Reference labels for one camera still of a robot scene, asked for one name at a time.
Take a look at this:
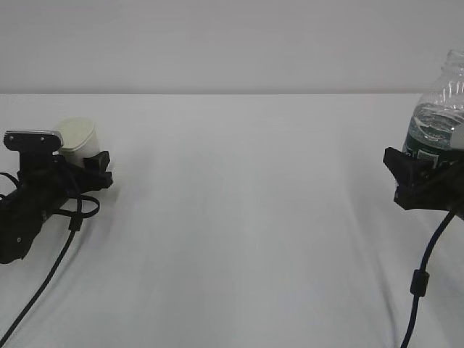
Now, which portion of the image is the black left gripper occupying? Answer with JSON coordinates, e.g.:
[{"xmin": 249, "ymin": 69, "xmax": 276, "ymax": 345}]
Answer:
[{"xmin": 1, "ymin": 151, "xmax": 113, "ymax": 264}]

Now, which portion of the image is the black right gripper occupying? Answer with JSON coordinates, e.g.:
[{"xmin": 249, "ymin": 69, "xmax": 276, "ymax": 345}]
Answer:
[{"xmin": 383, "ymin": 147, "xmax": 463, "ymax": 218}]

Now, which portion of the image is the white paper cup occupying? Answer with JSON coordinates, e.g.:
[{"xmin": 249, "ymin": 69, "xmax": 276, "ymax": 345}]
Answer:
[{"xmin": 53, "ymin": 117, "xmax": 100, "ymax": 167}]

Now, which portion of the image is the clear water bottle green label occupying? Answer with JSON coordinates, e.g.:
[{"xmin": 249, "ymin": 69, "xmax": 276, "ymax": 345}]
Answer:
[{"xmin": 402, "ymin": 49, "xmax": 463, "ymax": 168}]

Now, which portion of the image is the black left camera cable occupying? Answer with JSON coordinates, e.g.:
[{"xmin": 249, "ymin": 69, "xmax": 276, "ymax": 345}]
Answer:
[{"xmin": 0, "ymin": 188, "xmax": 85, "ymax": 348}]

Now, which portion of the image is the black camera cable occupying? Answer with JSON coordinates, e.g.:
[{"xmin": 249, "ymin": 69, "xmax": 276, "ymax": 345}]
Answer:
[
  {"xmin": 399, "ymin": 207, "xmax": 458, "ymax": 348},
  {"xmin": 0, "ymin": 188, "xmax": 85, "ymax": 348}
]

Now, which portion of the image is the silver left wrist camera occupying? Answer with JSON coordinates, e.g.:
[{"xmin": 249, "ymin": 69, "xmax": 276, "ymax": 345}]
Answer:
[{"xmin": 4, "ymin": 130, "xmax": 63, "ymax": 154}]

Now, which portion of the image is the black right camera cable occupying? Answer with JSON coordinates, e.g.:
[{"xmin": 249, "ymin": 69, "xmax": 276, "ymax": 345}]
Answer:
[{"xmin": 399, "ymin": 207, "xmax": 458, "ymax": 348}]

